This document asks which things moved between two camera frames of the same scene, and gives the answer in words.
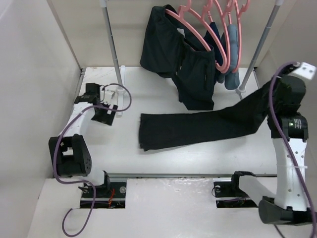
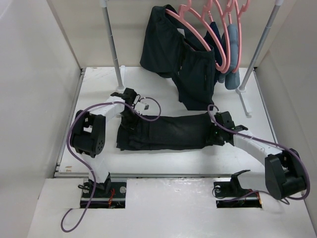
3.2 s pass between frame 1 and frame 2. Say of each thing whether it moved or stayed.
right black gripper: moved
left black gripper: moved
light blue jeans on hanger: stayed
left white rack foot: stayed
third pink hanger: stayed
